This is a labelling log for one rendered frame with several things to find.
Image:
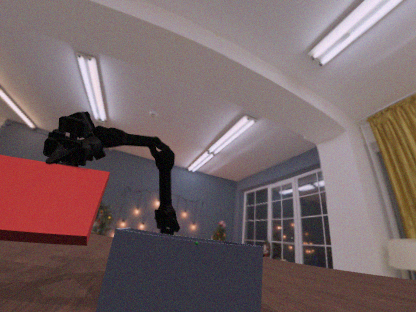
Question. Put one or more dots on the red lid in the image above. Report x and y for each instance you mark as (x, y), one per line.
(44, 203)

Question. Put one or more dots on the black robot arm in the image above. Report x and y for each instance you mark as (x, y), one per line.
(104, 137)

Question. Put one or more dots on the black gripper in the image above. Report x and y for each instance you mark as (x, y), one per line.
(73, 152)

